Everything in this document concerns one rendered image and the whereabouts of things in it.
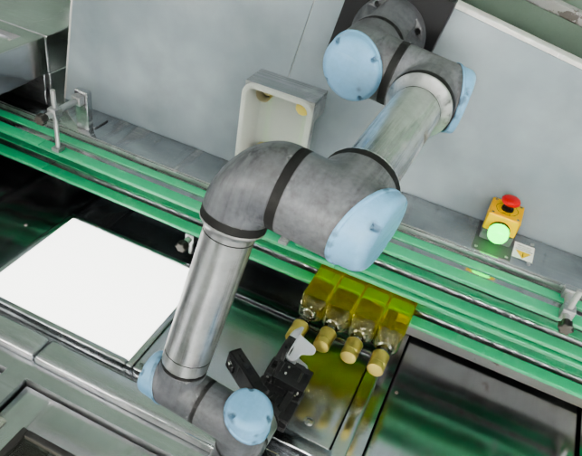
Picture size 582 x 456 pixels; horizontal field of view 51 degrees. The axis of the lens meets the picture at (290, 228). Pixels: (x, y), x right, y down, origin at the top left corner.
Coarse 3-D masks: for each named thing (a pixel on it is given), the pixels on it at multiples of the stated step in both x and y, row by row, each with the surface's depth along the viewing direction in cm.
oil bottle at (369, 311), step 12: (372, 288) 135; (360, 300) 131; (372, 300) 131; (384, 300) 132; (360, 312) 128; (372, 312) 129; (384, 312) 133; (360, 324) 126; (372, 324) 126; (372, 336) 127
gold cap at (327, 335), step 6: (324, 330) 125; (330, 330) 125; (318, 336) 124; (324, 336) 123; (330, 336) 124; (336, 336) 126; (318, 342) 123; (324, 342) 122; (330, 342) 123; (318, 348) 124; (324, 348) 123
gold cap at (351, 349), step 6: (348, 342) 123; (354, 342) 123; (360, 342) 123; (342, 348) 123; (348, 348) 121; (354, 348) 122; (360, 348) 123; (342, 354) 122; (348, 354) 121; (354, 354) 121; (348, 360) 122; (354, 360) 121
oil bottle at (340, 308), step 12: (348, 276) 137; (348, 288) 134; (360, 288) 134; (336, 300) 130; (348, 300) 131; (324, 312) 130; (336, 312) 128; (348, 312) 128; (324, 324) 130; (348, 324) 131
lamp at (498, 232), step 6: (498, 222) 130; (492, 228) 129; (498, 228) 128; (504, 228) 128; (492, 234) 129; (498, 234) 128; (504, 234) 128; (492, 240) 130; (498, 240) 129; (504, 240) 129
